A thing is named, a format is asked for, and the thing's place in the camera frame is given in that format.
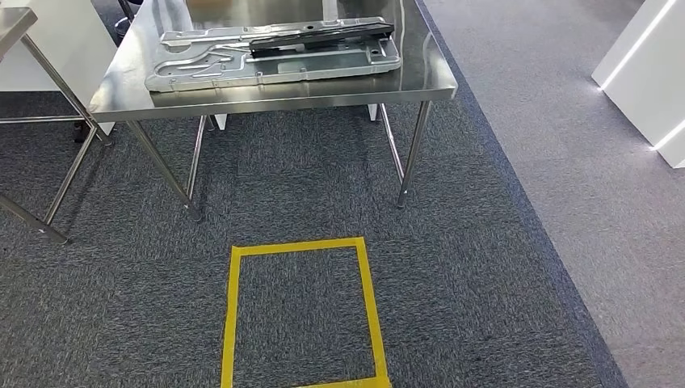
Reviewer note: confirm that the white stand legs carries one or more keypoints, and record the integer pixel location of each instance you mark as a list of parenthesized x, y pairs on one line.
[(220, 122)]

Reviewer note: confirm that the white cabinet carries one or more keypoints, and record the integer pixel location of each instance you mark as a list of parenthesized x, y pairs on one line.
[(69, 43)]

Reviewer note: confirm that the stainless steel workbench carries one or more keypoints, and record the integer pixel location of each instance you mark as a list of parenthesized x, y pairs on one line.
[(417, 69)]

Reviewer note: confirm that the steel frame table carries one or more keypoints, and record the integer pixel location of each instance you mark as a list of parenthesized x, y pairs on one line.
[(13, 21)]

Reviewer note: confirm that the black plastic car part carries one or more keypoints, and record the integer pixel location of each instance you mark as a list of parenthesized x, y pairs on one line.
[(321, 36)]

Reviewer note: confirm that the black caster wheel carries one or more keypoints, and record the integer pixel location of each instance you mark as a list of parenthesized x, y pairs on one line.
[(81, 133)]

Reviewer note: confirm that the large stamped metal plate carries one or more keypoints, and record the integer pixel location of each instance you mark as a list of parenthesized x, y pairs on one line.
[(321, 69)]

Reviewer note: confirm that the white block plinth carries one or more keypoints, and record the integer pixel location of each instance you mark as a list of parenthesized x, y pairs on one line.
[(642, 69)]

